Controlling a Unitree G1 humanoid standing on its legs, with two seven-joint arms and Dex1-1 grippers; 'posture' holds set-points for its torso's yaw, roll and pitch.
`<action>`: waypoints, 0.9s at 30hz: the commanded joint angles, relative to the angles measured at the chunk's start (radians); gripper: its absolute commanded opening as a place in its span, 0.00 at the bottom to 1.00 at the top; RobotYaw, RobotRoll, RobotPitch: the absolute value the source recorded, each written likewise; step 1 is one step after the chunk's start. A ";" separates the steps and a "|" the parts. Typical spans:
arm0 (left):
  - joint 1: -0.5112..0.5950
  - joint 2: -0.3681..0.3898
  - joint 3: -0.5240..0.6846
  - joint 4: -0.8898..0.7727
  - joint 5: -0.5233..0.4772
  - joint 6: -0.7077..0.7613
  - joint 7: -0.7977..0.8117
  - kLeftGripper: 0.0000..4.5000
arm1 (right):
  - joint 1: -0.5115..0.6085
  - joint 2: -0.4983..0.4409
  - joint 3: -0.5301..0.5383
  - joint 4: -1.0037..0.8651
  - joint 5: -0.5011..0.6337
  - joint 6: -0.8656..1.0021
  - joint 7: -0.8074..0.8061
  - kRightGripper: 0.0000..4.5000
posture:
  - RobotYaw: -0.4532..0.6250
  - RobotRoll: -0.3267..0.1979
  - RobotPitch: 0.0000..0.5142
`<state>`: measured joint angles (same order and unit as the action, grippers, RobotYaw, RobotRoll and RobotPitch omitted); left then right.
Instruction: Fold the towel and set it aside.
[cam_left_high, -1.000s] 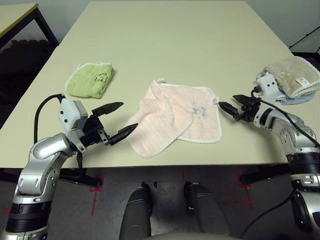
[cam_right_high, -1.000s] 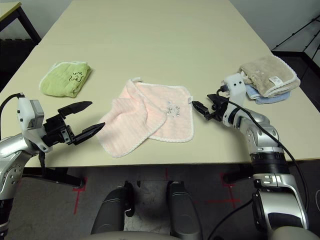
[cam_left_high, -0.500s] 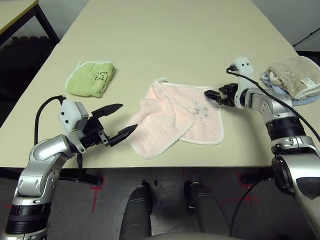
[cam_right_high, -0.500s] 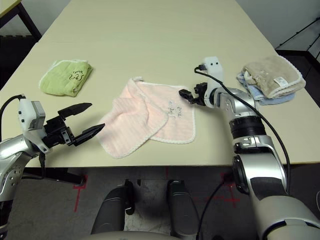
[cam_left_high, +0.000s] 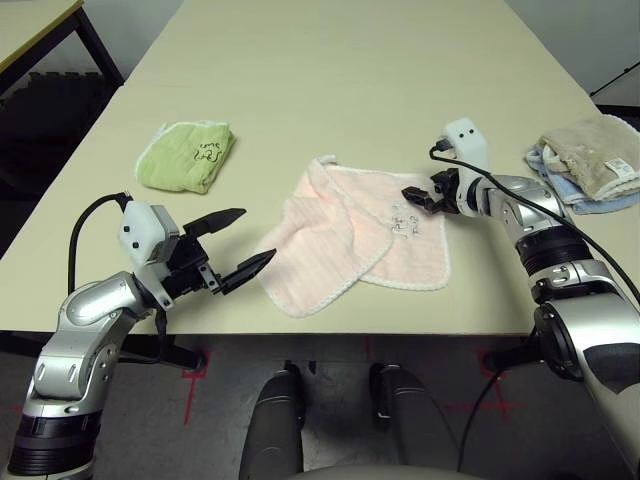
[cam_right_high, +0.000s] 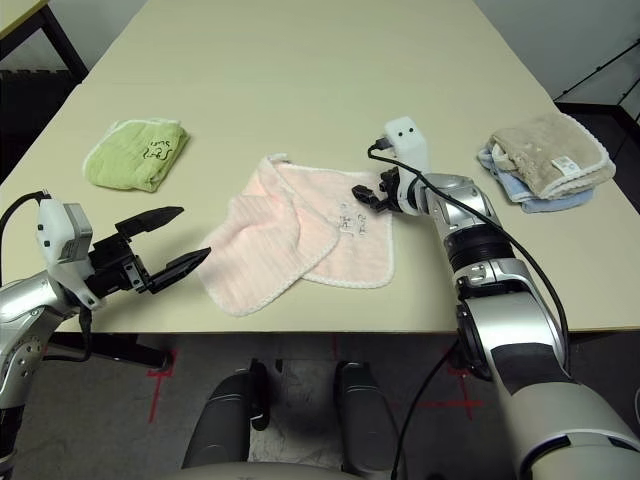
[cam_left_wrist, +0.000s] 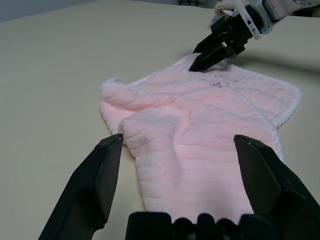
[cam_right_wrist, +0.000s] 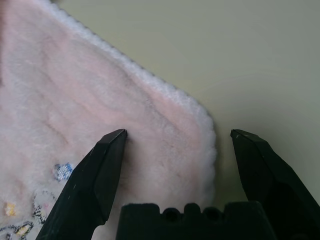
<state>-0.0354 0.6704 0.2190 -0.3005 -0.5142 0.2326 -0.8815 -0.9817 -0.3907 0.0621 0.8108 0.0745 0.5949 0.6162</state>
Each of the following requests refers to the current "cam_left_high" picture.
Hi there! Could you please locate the grey robot right leg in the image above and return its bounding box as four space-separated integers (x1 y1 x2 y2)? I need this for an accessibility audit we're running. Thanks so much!
369 363 461 474

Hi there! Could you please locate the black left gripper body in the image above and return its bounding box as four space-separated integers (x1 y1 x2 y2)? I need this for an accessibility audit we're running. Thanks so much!
162 233 224 305

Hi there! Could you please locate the light blue folded towel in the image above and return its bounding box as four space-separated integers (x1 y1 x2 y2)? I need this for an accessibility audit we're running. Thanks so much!
523 143 639 216

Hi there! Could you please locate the green folded towel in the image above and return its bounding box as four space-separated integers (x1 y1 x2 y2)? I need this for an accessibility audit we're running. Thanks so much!
135 119 237 195

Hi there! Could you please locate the pink terry towel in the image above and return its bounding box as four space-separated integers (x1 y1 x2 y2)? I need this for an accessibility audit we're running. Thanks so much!
255 155 450 320

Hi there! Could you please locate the grey robot leg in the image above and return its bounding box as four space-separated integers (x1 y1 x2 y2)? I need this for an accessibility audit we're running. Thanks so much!
239 372 306 476
369 363 461 474

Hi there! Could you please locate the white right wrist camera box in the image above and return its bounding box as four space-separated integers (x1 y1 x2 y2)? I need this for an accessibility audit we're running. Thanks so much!
438 117 490 174

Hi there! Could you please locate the grey robot left leg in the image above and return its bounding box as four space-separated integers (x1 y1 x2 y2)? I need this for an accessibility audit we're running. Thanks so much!
239 372 306 476

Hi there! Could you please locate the beige folded towel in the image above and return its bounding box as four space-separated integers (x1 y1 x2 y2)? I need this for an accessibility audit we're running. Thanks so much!
539 114 640 202

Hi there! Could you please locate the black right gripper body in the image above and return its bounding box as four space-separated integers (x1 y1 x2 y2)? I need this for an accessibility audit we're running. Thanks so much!
430 168 472 216

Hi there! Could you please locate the black tripod stand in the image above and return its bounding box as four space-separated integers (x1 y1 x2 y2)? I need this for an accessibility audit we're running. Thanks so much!
589 62 640 99

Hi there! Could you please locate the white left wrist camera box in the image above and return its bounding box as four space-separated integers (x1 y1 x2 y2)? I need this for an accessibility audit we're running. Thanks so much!
117 199 180 279

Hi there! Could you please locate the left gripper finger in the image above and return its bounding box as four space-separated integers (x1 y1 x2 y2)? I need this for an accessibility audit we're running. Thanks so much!
182 207 248 239
219 248 278 297

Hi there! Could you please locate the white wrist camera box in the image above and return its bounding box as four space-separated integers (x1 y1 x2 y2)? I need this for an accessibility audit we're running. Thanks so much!
438 117 490 174
117 199 180 279

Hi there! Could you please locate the beige table with black frame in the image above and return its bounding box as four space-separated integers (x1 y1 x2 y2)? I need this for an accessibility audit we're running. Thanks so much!
0 0 125 86

